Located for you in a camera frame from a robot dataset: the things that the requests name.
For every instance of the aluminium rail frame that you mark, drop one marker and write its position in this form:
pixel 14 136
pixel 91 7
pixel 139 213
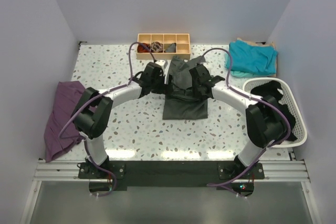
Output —
pixel 274 171

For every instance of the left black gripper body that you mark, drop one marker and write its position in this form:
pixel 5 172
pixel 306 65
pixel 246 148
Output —
pixel 158 86

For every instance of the black t shirt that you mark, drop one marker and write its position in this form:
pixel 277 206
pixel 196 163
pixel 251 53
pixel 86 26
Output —
pixel 274 89

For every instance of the dark grey t shirt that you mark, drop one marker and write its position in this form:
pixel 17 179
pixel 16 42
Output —
pixel 180 104

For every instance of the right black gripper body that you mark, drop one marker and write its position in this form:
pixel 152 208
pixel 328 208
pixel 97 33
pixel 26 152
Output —
pixel 197 91

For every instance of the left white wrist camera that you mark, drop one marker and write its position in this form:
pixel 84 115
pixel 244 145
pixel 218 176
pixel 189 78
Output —
pixel 162 63

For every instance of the white laundry basket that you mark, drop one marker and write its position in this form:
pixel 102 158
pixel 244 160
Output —
pixel 299 130

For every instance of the purple t shirt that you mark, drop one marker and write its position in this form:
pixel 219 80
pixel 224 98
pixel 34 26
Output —
pixel 66 98

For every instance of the wooden compartment box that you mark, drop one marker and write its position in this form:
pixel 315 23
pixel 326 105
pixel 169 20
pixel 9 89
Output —
pixel 183 46

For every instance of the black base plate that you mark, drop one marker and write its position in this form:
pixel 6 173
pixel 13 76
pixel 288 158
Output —
pixel 120 175

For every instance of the red black fabric item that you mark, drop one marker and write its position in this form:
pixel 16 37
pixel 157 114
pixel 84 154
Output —
pixel 143 48

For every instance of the grey pink fabric item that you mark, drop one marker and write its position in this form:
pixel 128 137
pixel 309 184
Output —
pixel 156 47

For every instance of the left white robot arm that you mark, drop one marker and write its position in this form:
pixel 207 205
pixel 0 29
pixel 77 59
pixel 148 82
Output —
pixel 91 114

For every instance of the dark grey folded item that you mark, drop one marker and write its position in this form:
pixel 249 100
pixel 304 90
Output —
pixel 170 48

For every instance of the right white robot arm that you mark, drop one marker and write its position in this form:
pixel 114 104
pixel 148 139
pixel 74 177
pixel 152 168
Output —
pixel 266 124

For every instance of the teal t shirt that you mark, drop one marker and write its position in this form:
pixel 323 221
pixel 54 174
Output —
pixel 229 63

